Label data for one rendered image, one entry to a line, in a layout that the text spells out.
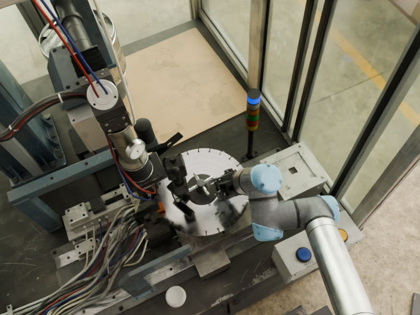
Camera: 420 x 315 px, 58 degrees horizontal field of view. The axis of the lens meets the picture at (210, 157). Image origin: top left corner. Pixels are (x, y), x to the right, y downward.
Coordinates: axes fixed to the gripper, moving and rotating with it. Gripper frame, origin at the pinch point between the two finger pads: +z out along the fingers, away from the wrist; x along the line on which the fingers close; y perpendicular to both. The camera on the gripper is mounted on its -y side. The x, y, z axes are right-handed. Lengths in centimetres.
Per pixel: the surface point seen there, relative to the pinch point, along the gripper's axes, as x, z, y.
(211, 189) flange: 0.3, 3.6, 3.0
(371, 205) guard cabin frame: 22.7, -24.3, -33.7
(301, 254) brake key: 30.2, -11.0, -11.7
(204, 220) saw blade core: 8.8, 1.7, 10.2
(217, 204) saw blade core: 5.7, 1.9, 3.6
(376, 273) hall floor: 83, 48, -84
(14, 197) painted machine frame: -22, 21, 61
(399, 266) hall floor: 85, 44, -97
